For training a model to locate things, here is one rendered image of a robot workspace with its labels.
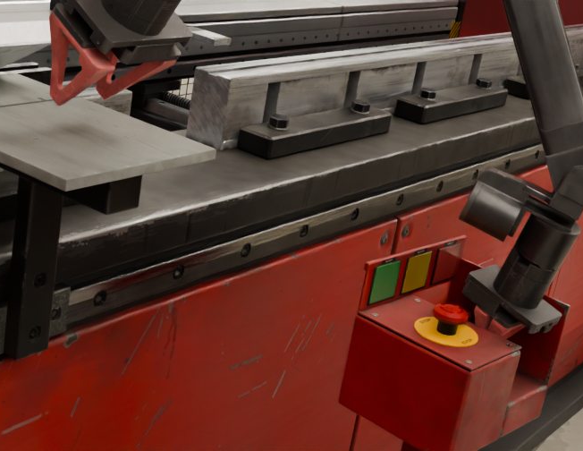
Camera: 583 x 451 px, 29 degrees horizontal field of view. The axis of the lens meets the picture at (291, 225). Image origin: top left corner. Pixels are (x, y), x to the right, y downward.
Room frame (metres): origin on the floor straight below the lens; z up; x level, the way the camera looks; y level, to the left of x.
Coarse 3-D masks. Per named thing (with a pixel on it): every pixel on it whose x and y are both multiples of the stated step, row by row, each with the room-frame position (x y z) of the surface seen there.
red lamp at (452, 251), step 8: (448, 248) 1.28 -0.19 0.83; (456, 248) 1.29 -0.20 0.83; (440, 256) 1.27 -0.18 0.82; (448, 256) 1.28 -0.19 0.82; (456, 256) 1.30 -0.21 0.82; (440, 264) 1.27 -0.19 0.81; (448, 264) 1.29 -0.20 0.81; (440, 272) 1.28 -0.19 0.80; (448, 272) 1.29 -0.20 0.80; (440, 280) 1.28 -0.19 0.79
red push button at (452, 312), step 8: (440, 304) 1.15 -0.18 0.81; (448, 304) 1.16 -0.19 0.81; (440, 312) 1.14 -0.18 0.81; (448, 312) 1.13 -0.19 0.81; (456, 312) 1.14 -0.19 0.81; (464, 312) 1.14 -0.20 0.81; (440, 320) 1.13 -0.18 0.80; (448, 320) 1.13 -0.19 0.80; (456, 320) 1.13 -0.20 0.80; (464, 320) 1.13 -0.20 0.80; (440, 328) 1.14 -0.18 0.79; (448, 328) 1.14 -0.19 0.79; (456, 328) 1.14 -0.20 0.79
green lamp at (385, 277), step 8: (392, 264) 1.19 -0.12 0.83; (400, 264) 1.20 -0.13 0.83; (376, 272) 1.17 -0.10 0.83; (384, 272) 1.18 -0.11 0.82; (392, 272) 1.19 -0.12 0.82; (376, 280) 1.17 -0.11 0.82; (384, 280) 1.19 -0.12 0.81; (392, 280) 1.20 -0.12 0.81; (376, 288) 1.18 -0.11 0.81; (384, 288) 1.19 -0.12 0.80; (392, 288) 1.20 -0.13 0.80; (376, 296) 1.18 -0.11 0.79; (384, 296) 1.19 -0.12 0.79
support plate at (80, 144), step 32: (0, 96) 1.00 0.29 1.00; (32, 96) 1.02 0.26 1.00; (0, 128) 0.90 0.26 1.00; (32, 128) 0.92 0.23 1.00; (64, 128) 0.93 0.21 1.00; (96, 128) 0.95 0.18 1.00; (128, 128) 0.97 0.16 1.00; (160, 128) 0.99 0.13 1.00; (0, 160) 0.84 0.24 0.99; (32, 160) 0.83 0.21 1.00; (64, 160) 0.85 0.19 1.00; (96, 160) 0.86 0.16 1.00; (128, 160) 0.88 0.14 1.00; (160, 160) 0.89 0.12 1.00; (192, 160) 0.93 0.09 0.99
